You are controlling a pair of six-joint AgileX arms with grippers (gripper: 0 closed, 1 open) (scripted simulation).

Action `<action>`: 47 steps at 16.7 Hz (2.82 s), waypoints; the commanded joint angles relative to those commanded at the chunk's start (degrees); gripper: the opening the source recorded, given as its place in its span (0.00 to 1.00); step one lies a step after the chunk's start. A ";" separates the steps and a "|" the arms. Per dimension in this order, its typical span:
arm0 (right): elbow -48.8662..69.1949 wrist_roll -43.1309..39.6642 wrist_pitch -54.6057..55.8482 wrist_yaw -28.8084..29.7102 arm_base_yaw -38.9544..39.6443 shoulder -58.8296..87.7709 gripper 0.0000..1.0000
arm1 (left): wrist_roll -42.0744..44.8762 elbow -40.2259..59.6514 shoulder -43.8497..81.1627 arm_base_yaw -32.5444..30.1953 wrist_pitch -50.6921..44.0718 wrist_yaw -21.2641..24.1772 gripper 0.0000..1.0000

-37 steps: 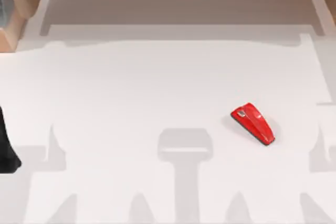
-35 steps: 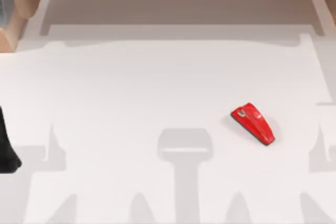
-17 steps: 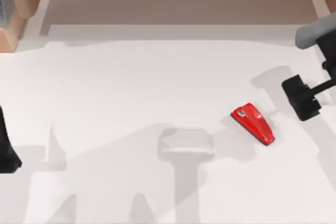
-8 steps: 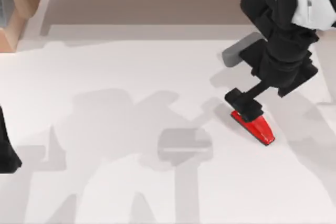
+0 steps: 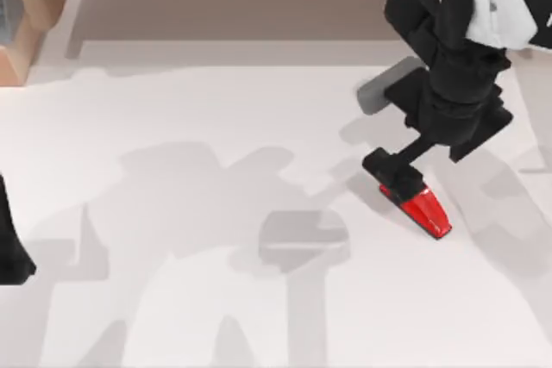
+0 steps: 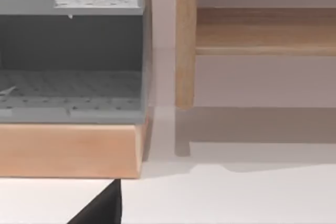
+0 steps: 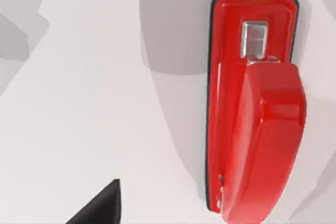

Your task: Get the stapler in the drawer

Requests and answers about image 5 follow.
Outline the pale grey rounded box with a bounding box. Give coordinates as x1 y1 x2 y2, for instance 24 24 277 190
356 56 427 116

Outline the red and black stapler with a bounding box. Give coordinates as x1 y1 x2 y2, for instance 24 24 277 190
378 181 453 241

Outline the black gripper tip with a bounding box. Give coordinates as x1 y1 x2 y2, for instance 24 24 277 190
0 174 38 288

